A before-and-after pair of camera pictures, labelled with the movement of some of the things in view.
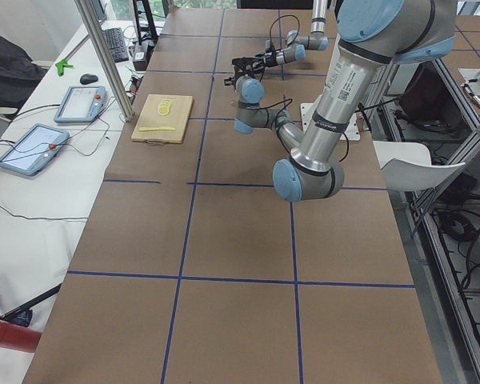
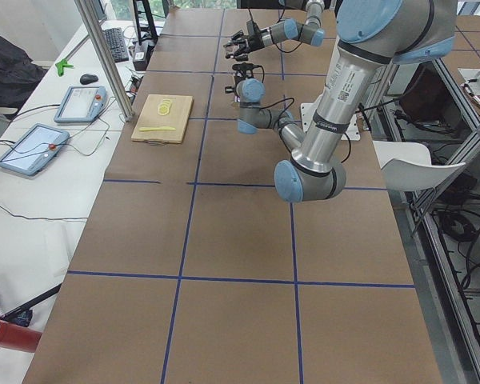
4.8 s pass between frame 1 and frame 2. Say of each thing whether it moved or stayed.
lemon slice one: stayed
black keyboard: stayed
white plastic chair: stayed
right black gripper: moved
